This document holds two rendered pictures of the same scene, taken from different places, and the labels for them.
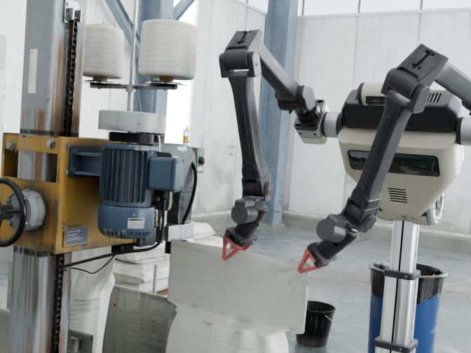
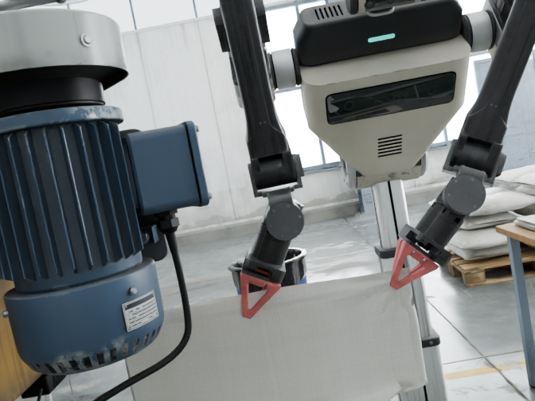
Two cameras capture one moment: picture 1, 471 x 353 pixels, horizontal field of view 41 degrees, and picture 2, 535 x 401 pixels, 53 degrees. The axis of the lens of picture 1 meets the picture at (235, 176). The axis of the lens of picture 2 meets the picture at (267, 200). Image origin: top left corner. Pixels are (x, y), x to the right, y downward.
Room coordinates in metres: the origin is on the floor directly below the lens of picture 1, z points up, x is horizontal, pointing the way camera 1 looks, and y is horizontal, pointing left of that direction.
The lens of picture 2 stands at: (1.09, 0.38, 1.26)
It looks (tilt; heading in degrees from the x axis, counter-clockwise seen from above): 5 degrees down; 331
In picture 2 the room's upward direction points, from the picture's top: 11 degrees counter-clockwise
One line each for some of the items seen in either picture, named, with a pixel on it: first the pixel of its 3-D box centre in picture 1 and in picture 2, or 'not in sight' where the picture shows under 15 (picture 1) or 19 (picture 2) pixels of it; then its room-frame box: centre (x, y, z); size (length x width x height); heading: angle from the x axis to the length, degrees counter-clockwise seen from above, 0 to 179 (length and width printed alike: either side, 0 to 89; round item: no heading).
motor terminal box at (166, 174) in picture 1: (166, 178); (162, 181); (1.67, 0.18, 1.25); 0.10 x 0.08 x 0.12; 174
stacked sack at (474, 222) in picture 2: not in sight; (475, 216); (4.06, -3.17, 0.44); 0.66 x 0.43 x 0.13; 149
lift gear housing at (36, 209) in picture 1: (24, 209); not in sight; (1.66, 0.56, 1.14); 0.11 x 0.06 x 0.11; 59
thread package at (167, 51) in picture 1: (168, 50); not in sight; (1.81, 0.22, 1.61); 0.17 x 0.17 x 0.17
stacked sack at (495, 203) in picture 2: not in sight; (486, 204); (3.87, -3.08, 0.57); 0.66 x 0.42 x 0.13; 51
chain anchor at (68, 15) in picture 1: (73, 12); not in sight; (1.71, 0.47, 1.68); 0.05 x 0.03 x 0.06; 149
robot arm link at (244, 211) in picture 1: (251, 202); (281, 196); (1.81, -0.05, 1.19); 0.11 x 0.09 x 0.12; 150
